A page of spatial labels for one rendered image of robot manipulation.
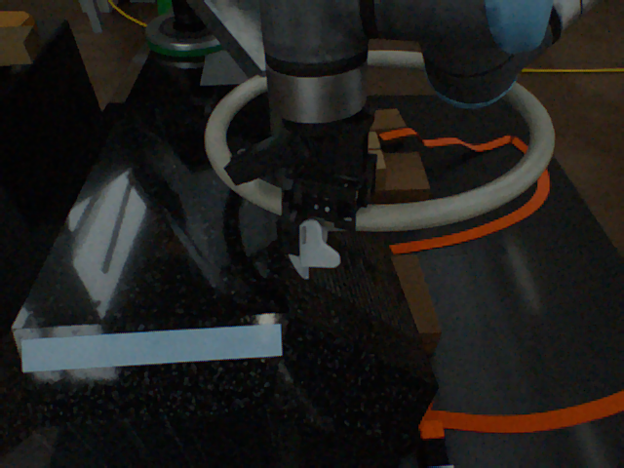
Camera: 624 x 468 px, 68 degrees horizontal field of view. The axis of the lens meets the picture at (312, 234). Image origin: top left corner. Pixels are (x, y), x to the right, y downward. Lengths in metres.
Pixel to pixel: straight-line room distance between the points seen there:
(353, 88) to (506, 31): 0.13
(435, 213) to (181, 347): 0.33
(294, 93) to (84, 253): 0.41
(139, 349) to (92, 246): 0.18
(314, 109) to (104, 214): 0.43
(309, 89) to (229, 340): 0.32
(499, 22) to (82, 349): 0.54
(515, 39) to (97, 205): 0.61
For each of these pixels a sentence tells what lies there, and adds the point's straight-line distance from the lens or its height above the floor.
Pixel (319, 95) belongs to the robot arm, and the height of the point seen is 1.08.
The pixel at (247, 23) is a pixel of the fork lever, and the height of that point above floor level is 0.92.
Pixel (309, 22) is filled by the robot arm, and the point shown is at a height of 1.14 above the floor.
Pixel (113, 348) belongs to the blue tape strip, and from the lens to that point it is 0.62.
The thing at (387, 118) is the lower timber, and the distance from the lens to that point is 2.26.
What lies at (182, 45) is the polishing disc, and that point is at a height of 0.83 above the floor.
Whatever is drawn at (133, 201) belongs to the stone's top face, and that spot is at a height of 0.81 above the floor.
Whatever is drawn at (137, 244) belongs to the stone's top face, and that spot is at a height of 0.81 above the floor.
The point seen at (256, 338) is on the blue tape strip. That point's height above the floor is 0.79.
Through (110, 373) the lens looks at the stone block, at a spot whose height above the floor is 0.76.
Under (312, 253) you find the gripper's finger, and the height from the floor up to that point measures 0.89.
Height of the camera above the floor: 1.28
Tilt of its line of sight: 46 degrees down
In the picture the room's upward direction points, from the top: straight up
